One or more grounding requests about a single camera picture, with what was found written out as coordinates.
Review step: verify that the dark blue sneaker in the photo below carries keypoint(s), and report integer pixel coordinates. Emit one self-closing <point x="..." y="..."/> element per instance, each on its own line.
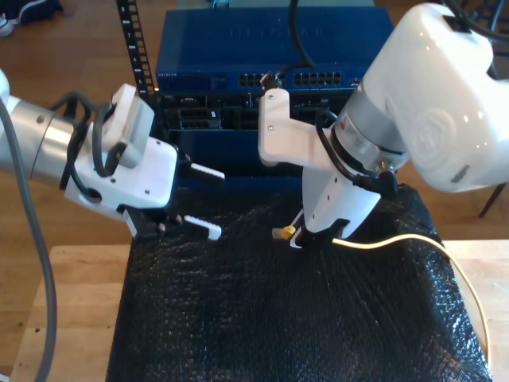
<point x="40" y="10"/>

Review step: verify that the black perforated rack post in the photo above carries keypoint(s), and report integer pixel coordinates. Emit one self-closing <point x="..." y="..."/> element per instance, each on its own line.
<point x="133" y="40"/>

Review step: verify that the white sneaker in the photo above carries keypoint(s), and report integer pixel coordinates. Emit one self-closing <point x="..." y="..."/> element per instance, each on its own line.
<point x="4" y="26"/>

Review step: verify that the black rack server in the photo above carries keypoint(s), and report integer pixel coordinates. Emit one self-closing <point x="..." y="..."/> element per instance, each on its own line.
<point x="207" y="103"/>

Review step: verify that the small grey object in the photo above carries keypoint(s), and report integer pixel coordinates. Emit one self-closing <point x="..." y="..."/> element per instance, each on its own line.
<point x="220" y="3"/>

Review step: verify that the blue rack base plate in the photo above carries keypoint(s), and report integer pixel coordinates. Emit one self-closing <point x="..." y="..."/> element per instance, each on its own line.
<point x="258" y="184"/>

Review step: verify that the dark metal stool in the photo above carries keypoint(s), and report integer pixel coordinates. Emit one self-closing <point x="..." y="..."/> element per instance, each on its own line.
<point x="488" y="205"/>

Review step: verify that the blue Netgear network switch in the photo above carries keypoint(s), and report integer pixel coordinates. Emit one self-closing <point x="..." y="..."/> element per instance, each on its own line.
<point x="218" y="44"/>

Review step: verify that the black bubble wrap mat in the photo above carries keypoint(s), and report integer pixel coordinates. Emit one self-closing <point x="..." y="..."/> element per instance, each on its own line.
<point x="238" y="318"/>

